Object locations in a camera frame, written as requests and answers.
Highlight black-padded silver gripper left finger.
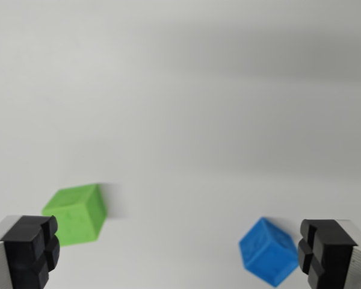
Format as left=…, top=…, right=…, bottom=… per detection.
left=0, top=214, right=61, bottom=289

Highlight blue rubber cube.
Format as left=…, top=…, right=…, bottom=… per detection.
left=238, top=217, right=300, bottom=288

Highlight green rubber cube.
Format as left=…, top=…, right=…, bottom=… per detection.
left=41, top=183, right=108, bottom=247

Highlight black-padded silver gripper right finger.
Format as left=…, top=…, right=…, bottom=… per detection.
left=297, top=218, right=361, bottom=289

